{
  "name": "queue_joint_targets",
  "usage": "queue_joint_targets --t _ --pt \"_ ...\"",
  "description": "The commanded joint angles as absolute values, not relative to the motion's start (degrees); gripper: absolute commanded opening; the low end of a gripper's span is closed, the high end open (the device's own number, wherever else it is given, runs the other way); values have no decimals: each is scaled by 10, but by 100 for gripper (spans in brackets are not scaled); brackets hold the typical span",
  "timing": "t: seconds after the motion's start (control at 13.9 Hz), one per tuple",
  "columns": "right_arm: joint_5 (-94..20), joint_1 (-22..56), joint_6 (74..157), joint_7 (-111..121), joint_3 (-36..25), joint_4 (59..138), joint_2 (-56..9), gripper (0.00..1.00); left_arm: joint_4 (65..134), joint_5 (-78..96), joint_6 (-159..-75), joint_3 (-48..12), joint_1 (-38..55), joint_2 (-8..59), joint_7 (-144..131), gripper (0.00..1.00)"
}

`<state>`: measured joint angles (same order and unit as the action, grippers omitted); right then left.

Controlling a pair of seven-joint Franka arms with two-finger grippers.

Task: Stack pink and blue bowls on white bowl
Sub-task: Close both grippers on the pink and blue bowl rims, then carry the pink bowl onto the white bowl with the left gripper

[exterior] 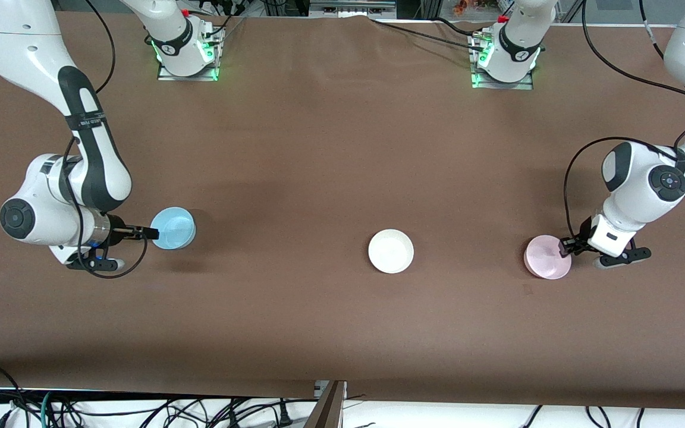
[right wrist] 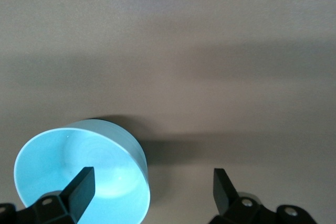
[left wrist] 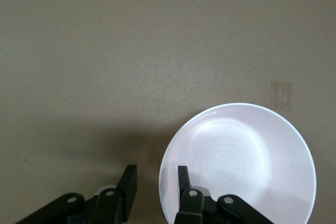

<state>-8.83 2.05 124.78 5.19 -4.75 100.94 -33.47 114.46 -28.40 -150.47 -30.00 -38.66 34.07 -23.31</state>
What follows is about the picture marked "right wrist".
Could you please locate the blue bowl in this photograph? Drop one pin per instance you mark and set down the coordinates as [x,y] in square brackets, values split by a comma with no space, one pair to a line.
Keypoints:
[52,155]

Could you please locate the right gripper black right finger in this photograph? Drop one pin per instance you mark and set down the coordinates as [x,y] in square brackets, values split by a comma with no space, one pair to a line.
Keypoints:
[225,200]

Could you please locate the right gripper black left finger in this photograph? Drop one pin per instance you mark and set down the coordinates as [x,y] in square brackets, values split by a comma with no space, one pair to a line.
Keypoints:
[78,195]

